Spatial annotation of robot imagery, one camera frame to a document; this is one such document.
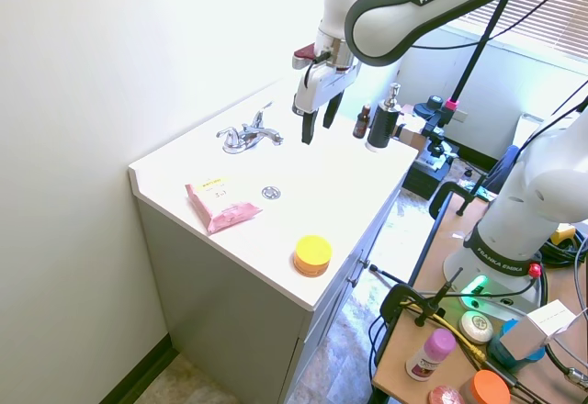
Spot yellow cable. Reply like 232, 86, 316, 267
400, 300, 488, 363

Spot pink round soap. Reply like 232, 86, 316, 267
427, 384, 467, 404

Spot yellow lid orange jar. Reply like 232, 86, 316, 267
292, 234, 334, 279

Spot black soap dispenser pump bottle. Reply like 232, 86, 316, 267
365, 82, 404, 153

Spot round white soap tin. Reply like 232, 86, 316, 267
458, 310, 494, 345

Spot small amber dropper bottle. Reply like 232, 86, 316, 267
352, 104, 372, 140

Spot blue round container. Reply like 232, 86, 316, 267
487, 319, 547, 371

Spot white cardboard box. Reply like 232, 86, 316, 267
498, 298, 579, 359

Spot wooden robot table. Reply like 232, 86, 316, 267
370, 187, 588, 404

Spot brown cardboard box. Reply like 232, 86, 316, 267
394, 118, 429, 149

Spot orange lid container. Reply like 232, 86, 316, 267
459, 369, 512, 404

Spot pink cap white deodorant bottle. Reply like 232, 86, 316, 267
404, 328, 458, 382

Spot window blinds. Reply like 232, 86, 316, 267
452, 0, 588, 63

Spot pink wipes packet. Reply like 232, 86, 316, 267
184, 175, 264, 237

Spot white sink countertop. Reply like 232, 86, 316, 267
128, 75, 421, 314

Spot dark red wrist camera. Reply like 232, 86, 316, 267
290, 42, 318, 71

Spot grey vanity cabinet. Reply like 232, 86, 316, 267
136, 155, 422, 404

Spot black camera tripod stand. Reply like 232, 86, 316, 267
415, 0, 509, 166

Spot black C-clamp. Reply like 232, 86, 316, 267
379, 266, 464, 330
430, 182, 497, 219

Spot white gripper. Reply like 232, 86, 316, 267
291, 62, 360, 145

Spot chrome two-handle faucet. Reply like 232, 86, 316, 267
216, 102, 285, 155

